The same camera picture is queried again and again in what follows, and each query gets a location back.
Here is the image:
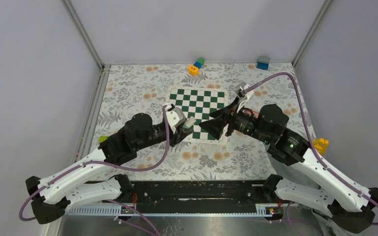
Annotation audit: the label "aluminium frame rail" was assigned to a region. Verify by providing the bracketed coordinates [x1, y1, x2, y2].
[72, 64, 111, 164]

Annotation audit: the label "orange round toy brick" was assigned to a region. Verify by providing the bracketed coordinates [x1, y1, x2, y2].
[188, 65, 199, 76]

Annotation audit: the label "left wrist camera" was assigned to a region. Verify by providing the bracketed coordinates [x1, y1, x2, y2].
[163, 103, 187, 127]

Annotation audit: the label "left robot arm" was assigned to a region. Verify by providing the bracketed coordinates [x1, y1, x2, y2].
[19, 106, 196, 224]

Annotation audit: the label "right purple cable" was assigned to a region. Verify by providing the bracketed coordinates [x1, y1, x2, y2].
[243, 72, 378, 236]

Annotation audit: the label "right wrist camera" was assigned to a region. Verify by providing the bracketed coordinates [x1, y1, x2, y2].
[235, 82, 253, 113]

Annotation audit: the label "green yellow toy brick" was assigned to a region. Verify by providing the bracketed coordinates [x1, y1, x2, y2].
[98, 136, 108, 143]

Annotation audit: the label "grey cloth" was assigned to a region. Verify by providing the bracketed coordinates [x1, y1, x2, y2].
[267, 154, 354, 236]

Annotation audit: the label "blue grey toy brick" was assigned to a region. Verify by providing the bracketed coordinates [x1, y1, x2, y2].
[256, 56, 270, 70]

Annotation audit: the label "person's hand painted nails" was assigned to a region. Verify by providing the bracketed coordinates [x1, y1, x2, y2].
[241, 108, 259, 118]

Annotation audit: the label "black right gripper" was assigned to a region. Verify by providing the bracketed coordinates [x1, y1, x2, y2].
[199, 95, 272, 143]

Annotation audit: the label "floral tablecloth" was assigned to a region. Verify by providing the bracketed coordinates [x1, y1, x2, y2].
[92, 63, 313, 180]

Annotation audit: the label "green white chessboard mat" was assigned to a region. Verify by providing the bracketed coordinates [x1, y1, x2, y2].
[166, 87, 228, 145]

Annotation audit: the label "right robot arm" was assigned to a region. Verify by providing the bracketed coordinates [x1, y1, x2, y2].
[200, 104, 378, 234]

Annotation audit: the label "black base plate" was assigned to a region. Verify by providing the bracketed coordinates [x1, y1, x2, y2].
[88, 179, 294, 216]

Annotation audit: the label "blue green toy block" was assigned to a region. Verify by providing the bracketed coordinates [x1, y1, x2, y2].
[193, 57, 205, 69]

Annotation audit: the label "yellow toy piece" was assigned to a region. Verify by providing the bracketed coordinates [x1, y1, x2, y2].
[313, 138, 329, 156]

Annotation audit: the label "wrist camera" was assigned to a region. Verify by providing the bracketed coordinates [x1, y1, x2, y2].
[163, 103, 187, 127]
[235, 82, 253, 113]

